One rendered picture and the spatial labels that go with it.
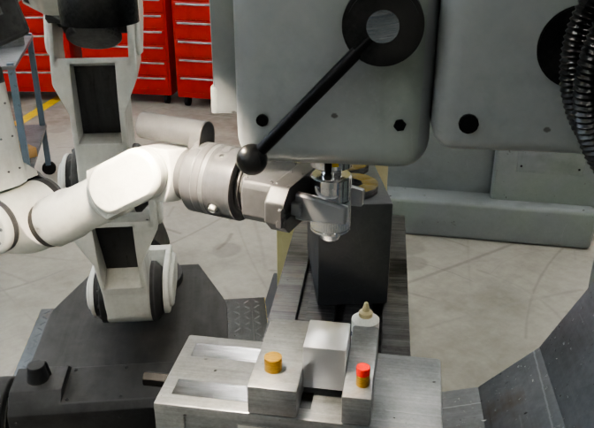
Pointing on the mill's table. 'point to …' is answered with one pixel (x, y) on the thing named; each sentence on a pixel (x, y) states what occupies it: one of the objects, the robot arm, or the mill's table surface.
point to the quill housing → (373, 84)
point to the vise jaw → (259, 401)
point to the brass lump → (273, 363)
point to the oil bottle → (365, 317)
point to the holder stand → (356, 248)
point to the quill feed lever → (414, 21)
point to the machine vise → (199, 376)
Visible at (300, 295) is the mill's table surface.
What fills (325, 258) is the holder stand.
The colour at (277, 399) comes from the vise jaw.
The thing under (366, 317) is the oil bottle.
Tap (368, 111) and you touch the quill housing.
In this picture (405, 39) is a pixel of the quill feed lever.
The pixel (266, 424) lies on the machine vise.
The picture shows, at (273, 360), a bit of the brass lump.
